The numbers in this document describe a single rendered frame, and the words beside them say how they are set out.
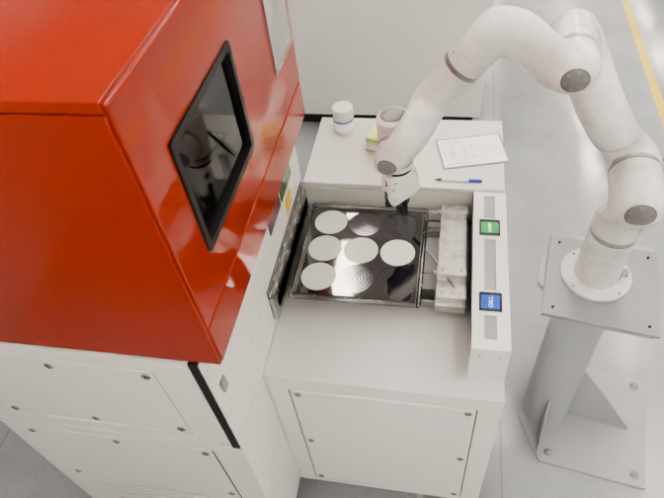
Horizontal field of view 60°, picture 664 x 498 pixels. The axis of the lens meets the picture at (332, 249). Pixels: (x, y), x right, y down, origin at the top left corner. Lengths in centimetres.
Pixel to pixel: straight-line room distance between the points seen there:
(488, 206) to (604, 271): 36
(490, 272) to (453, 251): 18
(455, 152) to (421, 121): 57
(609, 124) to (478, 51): 32
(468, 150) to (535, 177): 144
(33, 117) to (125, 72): 12
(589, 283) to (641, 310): 15
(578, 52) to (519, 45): 12
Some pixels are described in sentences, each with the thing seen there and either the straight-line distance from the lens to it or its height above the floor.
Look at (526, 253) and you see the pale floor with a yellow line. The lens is 294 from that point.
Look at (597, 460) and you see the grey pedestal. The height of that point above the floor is 1.
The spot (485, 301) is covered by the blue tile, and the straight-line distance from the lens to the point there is 151.
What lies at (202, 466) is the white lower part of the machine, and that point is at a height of 65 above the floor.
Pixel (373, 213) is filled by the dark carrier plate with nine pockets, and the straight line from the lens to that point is 180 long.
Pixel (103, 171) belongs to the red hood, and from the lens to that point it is 81.
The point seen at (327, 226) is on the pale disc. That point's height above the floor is 90.
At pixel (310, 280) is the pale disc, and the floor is 90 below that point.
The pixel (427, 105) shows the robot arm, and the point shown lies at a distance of 135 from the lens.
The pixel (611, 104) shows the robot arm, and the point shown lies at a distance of 136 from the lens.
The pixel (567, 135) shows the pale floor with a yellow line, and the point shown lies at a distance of 365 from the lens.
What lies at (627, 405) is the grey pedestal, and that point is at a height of 1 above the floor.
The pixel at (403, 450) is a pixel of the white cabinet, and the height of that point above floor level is 45.
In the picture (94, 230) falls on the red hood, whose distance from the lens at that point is 92.
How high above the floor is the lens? 217
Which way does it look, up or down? 48 degrees down
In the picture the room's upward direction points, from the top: 8 degrees counter-clockwise
